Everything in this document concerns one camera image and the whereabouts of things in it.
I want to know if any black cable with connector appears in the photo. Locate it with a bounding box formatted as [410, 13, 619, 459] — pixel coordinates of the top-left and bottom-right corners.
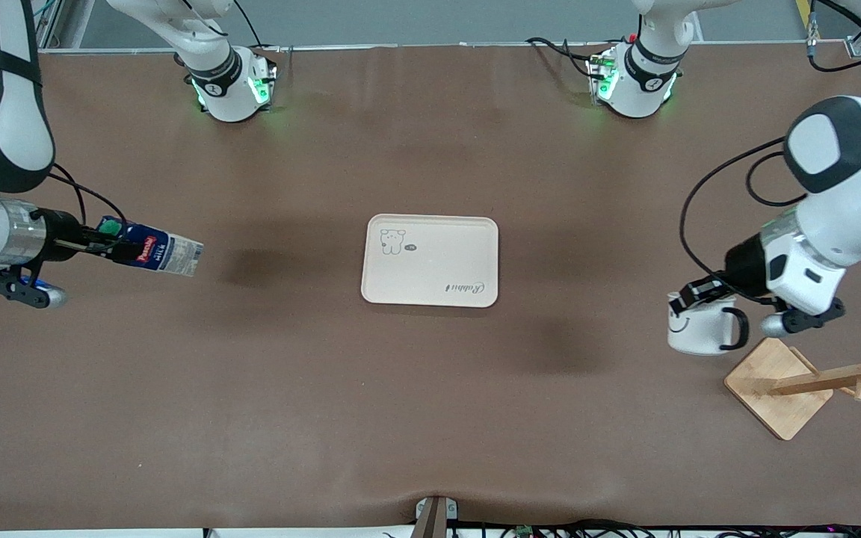
[806, 0, 861, 102]

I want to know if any wooden mug stand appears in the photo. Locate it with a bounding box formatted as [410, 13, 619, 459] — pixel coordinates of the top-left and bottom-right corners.
[724, 326, 861, 442]

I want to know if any aluminium frame with cables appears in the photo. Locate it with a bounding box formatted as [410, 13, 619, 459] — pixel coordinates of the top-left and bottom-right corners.
[31, 0, 65, 49]

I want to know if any cream rectangular tray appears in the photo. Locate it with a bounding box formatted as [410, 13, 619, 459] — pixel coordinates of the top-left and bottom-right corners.
[361, 214, 499, 308]

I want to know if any black arm base cable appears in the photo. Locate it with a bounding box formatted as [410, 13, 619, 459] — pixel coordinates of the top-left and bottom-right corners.
[526, 36, 607, 79]
[232, 0, 286, 72]

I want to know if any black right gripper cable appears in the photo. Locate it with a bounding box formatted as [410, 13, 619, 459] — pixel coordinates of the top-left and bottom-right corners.
[48, 163, 129, 232]

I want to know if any blue milk carton green cap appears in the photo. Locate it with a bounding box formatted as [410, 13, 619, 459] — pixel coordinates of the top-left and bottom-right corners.
[96, 216, 204, 278]

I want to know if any black left arm base cable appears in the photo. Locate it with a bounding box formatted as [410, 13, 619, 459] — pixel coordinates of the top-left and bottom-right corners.
[526, 36, 607, 79]

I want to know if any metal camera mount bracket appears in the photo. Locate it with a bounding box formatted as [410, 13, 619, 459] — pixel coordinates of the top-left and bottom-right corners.
[414, 495, 460, 538]

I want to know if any brown table cover mat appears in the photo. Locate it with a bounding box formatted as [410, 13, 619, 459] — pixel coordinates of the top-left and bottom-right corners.
[0, 41, 861, 533]

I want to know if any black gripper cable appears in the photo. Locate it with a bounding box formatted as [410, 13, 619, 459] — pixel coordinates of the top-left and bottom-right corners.
[681, 137, 809, 300]
[48, 163, 129, 232]

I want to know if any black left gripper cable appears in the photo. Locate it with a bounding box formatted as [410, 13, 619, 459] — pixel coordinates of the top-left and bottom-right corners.
[681, 137, 809, 300]

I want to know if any black right arm base cable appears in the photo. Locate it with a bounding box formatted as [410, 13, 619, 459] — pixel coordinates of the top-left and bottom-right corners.
[232, 0, 286, 72]

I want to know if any white smiley mug black handle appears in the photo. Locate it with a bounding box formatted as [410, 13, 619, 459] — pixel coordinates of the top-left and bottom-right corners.
[667, 290, 750, 356]

